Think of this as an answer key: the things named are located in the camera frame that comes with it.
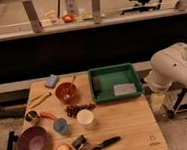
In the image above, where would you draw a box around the small metal cup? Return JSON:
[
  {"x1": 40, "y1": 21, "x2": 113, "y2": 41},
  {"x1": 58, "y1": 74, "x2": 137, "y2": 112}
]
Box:
[{"x1": 25, "y1": 111, "x2": 39, "y2": 124}]

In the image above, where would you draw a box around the green plastic tray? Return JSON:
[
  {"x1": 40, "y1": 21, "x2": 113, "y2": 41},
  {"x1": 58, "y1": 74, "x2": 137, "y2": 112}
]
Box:
[{"x1": 88, "y1": 63, "x2": 144, "y2": 104}]

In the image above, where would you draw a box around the blue sponge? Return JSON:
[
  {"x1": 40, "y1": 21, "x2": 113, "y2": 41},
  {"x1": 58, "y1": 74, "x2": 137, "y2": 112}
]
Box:
[{"x1": 45, "y1": 75, "x2": 59, "y2": 88}]

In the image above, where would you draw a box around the purple bowl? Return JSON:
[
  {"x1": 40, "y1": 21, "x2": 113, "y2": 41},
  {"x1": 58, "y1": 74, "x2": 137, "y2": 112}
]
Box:
[{"x1": 17, "y1": 126, "x2": 47, "y2": 150}]

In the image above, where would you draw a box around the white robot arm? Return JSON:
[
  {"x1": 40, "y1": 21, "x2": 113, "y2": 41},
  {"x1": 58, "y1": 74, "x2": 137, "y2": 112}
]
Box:
[{"x1": 145, "y1": 42, "x2": 187, "y2": 93}]

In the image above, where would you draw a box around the white cup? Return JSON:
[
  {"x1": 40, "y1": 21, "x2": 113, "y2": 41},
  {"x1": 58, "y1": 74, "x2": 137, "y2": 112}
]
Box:
[{"x1": 76, "y1": 109, "x2": 95, "y2": 126}]

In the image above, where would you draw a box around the wooden spoon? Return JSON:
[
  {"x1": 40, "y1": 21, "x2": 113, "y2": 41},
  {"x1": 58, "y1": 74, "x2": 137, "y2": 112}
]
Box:
[{"x1": 67, "y1": 75, "x2": 76, "y2": 95}]

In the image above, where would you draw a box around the black handled utensil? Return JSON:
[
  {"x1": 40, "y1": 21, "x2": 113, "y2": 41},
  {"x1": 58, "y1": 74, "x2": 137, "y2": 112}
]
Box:
[{"x1": 91, "y1": 136, "x2": 121, "y2": 150}]

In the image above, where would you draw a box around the black binder clip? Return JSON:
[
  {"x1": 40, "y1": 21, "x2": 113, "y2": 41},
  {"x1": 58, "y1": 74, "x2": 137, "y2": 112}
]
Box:
[{"x1": 71, "y1": 135, "x2": 89, "y2": 150}]

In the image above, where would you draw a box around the orange carrot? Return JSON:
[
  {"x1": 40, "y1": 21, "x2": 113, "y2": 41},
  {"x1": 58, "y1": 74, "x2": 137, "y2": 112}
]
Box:
[{"x1": 40, "y1": 112, "x2": 56, "y2": 121}]

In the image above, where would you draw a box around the red bowl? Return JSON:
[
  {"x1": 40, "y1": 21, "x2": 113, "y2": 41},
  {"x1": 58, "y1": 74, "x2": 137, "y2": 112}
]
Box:
[{"x1": 55, "y1": 82, "x2": 77, "y2": 103}]

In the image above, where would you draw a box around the red round object on shelf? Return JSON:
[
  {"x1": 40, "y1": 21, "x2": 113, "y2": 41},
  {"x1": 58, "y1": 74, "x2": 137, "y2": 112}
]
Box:
[{"x1": 62, "y1": 14, "x2": 75, "y2": 23}]

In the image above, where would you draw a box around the blue cup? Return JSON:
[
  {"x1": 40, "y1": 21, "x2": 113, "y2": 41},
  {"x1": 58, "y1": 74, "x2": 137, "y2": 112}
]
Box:
[{"x1": 53, "y1": 118, "x2": 69, "y2": 135}]

